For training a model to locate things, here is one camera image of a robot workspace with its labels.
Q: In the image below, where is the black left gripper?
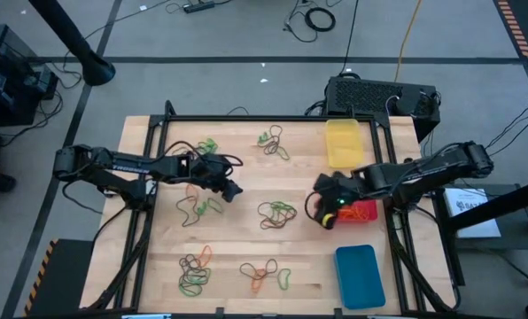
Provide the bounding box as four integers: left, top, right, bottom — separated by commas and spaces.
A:
187, 152, 245, 205

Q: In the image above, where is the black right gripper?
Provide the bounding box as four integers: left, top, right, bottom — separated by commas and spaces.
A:
312, 171, 361, 230

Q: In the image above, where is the red plastic basket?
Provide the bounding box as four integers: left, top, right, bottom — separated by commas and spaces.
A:
322, 198, 379, 224

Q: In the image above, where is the blue plastic basket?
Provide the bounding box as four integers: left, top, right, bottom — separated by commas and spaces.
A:
334, 244, 387, 310

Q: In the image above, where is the yellow plastic basket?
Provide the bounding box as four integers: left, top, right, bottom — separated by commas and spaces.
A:
324, 118, 365, 169

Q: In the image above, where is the black mesh computer case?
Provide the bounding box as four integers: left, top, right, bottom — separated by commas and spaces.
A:
324, 75, 441, 143

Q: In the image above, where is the white paper sign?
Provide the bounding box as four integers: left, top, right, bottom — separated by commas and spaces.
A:
444, 187, 502, 239

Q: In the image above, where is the black side stand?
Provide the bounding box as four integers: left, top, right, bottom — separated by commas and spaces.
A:
431, 175, 528, 287

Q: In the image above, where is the black power strip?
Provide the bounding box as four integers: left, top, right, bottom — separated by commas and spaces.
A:
182, 1, 216, 14

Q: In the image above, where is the black floor pole stand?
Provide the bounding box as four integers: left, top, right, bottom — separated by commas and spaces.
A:
27, 0, 117, 88

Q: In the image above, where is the black equipment cart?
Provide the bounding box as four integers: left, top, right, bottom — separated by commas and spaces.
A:
0, 22, 60, 128

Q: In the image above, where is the black aluminium table frame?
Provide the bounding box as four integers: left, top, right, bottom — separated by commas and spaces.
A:
86, 100, 460, 316

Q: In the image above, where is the thin loose black cable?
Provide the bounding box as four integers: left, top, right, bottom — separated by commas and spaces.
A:
283, 0, 318, 44

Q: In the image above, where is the coiled black cable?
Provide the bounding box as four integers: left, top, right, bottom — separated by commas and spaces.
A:
304, 6, 337, 33

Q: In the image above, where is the long black power cable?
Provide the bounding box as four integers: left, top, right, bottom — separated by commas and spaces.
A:
338, 0, 360, 76

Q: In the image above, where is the yellow floor cable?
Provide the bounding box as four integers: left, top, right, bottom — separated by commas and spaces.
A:
393, 0, 423, 83

